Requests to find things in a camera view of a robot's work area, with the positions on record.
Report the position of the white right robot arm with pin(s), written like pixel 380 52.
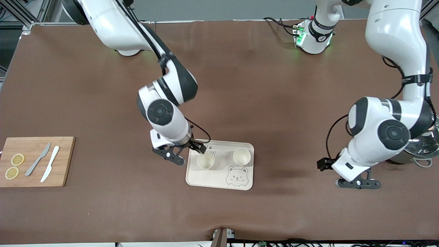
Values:
pixel 113 27

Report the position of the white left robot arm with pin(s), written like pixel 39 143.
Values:
pixel 394 34

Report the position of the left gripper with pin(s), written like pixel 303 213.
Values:
pixel 322 164

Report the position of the white plastic knife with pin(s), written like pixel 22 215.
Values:
pixel 51 163

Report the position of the white tray with bear print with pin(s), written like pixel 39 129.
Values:
pixel 219 178

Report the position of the white plastic cup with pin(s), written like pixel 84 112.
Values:
pixel 241 156
pixel 205 161

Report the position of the dried lemon slice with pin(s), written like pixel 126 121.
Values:
pixel 12 173
pixel 18 159

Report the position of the camera stand bracket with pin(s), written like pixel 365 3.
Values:
pixel 221 238

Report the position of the wooden cutting board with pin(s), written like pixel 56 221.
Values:
pixel 65 161

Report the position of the aluminium frame profile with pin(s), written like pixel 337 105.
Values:
pixel 428 8
pixel 17 12

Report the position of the brown table cover mat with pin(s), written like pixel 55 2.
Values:
pixel 240 85

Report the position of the grey plastic knife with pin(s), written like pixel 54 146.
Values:
pixel 38 159

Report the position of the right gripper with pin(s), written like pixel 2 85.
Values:
pixel 196 145

